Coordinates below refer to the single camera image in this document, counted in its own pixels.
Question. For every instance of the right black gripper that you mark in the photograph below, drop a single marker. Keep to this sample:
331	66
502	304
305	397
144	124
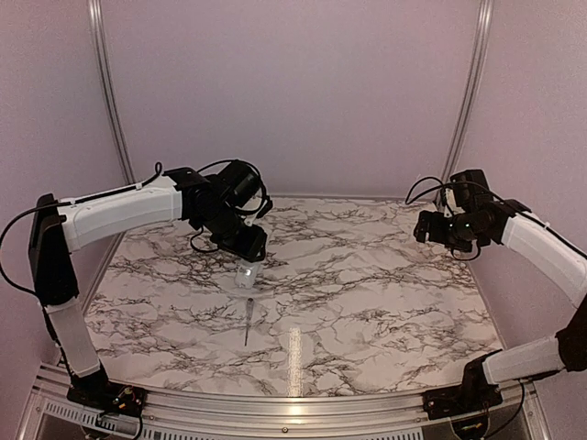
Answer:
435	235

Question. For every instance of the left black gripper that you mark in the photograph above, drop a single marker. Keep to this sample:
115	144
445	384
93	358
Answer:
249	247

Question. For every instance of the white remote control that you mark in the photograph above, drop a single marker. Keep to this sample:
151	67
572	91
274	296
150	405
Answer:
246	274

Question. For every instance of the clear handle screwdriver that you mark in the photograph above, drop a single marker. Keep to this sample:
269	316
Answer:
249	313

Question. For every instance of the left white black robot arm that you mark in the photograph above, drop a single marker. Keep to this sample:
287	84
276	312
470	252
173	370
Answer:
62	227

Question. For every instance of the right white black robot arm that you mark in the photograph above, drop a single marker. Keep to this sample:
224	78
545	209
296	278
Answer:
469	216

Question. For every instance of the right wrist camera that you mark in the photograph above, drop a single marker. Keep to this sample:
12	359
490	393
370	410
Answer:
445	202

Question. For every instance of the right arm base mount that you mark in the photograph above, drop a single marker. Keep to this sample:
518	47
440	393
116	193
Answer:
458	400

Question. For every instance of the front aluminium frame rail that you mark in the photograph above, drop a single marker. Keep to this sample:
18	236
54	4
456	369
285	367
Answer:
174	414

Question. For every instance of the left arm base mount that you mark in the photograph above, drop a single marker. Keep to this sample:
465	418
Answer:
115	398

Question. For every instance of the right aluminium frame post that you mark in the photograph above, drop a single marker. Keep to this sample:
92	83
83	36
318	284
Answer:
472	85

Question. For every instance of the aluminium frame post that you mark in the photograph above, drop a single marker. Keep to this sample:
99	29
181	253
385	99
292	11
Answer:
472	85
96	17

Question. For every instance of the left aluminium frame post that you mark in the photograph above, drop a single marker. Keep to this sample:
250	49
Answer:
96	17

